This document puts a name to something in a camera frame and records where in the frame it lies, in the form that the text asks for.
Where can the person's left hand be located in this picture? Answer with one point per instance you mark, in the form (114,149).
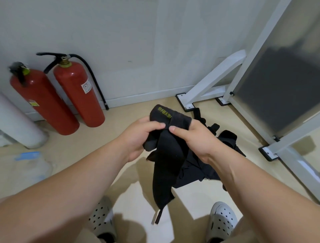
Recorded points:
(135,140)

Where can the person's right hand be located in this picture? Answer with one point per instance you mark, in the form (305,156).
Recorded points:
(200,141)

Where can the person's left thumb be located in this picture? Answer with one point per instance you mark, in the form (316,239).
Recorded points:
(155,126)

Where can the person's right thumb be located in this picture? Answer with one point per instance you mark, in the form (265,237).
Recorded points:
(178,131)

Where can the black fabric band green print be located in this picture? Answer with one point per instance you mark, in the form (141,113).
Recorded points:
(165,160)

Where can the person's right forearm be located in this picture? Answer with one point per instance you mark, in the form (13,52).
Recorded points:
(262,200)

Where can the person's left forearm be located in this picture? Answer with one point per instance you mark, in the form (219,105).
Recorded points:
(62,195)

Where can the white right clog shoe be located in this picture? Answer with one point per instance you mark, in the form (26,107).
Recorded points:
(221,221)

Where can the white clog shoe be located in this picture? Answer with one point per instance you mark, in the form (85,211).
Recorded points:
(221,221)
(103,217)

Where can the white left clog shoe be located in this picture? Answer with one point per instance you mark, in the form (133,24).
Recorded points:
(103,217)

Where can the white framed frosted partition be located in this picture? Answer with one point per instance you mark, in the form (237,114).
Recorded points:
(280,82)

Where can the red fire extinguisher green collar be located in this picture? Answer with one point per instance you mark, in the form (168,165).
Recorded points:
(42,100)

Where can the clear plastic bag blue strip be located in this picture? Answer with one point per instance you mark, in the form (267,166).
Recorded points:
(25,170)

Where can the white cylinder roll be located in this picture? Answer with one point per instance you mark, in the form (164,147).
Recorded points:
(17,125)

